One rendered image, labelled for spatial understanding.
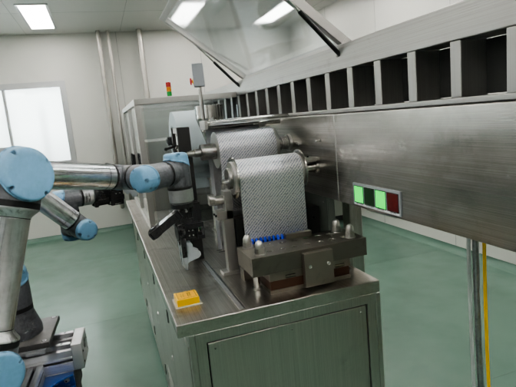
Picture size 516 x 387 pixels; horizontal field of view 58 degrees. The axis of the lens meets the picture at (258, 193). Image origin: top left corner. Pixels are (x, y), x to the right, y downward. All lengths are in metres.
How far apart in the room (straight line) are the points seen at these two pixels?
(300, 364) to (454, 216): 0.69
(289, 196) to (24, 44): 5.92
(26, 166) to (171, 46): 6.26
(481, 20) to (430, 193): 0.41
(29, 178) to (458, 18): 0.96
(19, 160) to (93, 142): 6.01
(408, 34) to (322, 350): 0.96
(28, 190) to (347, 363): 1.09
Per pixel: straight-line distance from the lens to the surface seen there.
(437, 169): 1.20
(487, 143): 1.07
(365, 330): 1.62
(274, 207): 1.64
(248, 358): 1.48
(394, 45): 1.32
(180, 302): 1.49
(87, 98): 7.09
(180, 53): 7.27
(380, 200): 1.40
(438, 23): 1.19
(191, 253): 1.47
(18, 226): 1.11
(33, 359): 1.76
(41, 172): 1.10
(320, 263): 1.51
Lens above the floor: 1.46
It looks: 9 degrees down
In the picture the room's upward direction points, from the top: 5 degrees counter-clockwise
